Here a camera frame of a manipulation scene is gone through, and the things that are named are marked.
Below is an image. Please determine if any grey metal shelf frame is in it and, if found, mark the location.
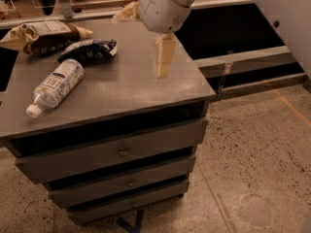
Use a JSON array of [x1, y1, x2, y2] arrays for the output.
[[0, 0, 309, 101]]

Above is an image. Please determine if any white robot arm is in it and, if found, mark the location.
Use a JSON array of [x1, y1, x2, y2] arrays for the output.
[[115, 0, 311, 75]]

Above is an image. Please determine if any bottom grey drawer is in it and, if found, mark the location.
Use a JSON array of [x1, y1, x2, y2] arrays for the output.
[[68, 180, 189, 224]]

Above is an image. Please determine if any clear plastic water bottle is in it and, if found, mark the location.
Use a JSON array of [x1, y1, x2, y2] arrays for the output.
[[26, 59, 85, 117]]

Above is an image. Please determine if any dark blue snack bag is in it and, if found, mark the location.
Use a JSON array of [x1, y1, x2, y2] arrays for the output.
[[57, 39, 118, 63]]

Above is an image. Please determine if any middle grey drawer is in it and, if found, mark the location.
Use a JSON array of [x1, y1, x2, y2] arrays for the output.
[[49, 154, 195, 208]]

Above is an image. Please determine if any grey drawer cabinet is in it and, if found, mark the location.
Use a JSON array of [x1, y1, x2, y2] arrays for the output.
[[0, 19, 214, 214]]

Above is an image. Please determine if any grey drawer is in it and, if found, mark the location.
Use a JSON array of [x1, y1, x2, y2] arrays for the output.
[[68, 180, 189, 224], [16, 118, 207, 183], [49, 154, 195, 208]]

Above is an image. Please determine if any top grey drawer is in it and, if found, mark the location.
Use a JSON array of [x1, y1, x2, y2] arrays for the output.
[[16, 118, 207, 183]]

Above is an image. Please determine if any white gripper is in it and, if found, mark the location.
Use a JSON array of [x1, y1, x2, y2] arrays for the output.
[[113, 0, 193, 79]]

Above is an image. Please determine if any brown and cream snack bag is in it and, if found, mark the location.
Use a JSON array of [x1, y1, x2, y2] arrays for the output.
[[0, 20, 92, 56]]

